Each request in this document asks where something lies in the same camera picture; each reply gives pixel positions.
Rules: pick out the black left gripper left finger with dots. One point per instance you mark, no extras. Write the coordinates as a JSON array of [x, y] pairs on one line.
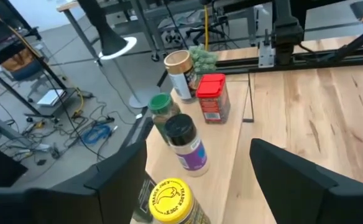
[[76, 199]]

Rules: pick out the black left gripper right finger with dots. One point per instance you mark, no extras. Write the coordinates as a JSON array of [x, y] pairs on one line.
[[309, 199]]

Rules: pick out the dark green black pepper tin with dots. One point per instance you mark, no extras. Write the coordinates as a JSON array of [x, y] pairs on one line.
[[144, 199]]

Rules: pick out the yellow-lid crunchy onion jar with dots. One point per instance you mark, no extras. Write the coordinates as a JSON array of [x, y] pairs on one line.
[[169, 199]]

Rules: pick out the black-lid garlic powder bottle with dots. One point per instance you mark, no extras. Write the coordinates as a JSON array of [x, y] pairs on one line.
[[189, 149]]

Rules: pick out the green-lid oregano glass jar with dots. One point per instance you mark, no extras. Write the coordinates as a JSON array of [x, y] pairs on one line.
[[161, 107]]

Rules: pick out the red-lid smoked paprika tin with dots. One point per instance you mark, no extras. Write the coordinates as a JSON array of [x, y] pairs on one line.
[[212, 93]]

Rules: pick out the gold-lid furikake seasoning jar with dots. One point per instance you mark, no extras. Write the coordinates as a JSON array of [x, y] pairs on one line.
[[178, 65]]

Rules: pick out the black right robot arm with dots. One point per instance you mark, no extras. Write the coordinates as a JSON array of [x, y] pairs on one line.
[[285, 31]]

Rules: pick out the white flat box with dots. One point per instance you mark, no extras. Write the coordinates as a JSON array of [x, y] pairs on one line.
[[51, 97]]

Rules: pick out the floor lamp round base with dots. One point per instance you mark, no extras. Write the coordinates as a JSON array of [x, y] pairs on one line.
[[111, 40]]

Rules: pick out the green potted plant white pot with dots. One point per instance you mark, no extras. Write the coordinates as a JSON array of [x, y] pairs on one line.
[[203, 59]]

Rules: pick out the black office chair base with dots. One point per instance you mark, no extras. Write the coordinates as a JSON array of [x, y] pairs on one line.
[[206, 32]]

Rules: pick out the silver metal mounting bracket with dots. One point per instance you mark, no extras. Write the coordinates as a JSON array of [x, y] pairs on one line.
[[266, 54]]

